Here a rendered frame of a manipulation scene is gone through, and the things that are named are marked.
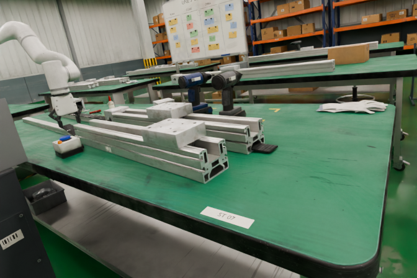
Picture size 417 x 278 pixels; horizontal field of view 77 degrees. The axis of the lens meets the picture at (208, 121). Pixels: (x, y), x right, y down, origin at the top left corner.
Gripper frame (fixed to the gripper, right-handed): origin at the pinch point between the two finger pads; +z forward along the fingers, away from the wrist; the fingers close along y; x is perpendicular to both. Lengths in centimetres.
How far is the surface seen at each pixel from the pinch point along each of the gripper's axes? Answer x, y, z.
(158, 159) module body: 80, 4, 3
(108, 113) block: 15.8, -14.0, -2.0
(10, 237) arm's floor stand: 25, 40, 31
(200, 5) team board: -147, -271, -91
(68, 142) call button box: 35.2, 13.4, 0.6
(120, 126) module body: 48.2, -2.3, -1.8
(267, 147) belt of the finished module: 103, -19, 5
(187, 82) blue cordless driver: 53, -37, -13
